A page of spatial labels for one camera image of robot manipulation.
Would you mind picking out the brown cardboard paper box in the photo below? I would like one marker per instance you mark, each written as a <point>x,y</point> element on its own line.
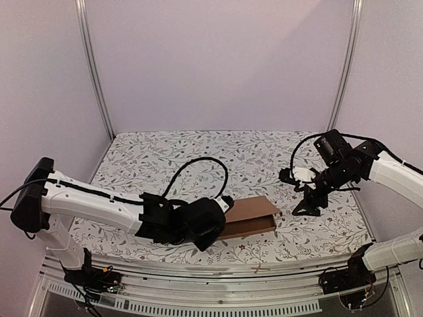
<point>249,216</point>

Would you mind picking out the floral patterned table cloth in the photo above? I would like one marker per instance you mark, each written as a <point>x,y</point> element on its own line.
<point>188,165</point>

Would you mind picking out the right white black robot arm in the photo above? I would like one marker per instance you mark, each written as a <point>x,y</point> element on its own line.
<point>370,161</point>

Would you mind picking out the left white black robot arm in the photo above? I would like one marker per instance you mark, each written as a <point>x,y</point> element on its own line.
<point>47,193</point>

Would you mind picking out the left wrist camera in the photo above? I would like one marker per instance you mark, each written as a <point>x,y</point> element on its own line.
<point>225,202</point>

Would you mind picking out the right aluminium frame post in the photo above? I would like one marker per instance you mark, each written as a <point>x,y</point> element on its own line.
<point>353,36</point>

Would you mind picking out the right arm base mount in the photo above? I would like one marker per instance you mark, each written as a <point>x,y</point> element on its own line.
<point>347,280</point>

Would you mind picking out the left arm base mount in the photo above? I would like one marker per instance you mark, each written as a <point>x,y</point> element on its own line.
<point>93,279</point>

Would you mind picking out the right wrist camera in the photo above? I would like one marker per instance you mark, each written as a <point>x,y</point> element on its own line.
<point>297,176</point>

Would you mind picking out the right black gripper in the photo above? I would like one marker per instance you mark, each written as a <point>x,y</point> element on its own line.
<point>310,197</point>

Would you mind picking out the left aluminium frame post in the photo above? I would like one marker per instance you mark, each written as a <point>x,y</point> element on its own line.
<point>83,20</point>

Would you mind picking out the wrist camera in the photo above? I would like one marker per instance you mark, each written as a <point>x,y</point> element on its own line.
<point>297,176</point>
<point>225,202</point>

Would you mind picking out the aluminium frame post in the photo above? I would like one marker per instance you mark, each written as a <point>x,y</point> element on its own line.
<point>83,20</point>
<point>353,36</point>

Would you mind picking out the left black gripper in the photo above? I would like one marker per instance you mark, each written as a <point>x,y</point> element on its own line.
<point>202,246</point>

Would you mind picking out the aluminium front rail base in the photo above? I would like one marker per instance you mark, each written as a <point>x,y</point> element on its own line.
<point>272,289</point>

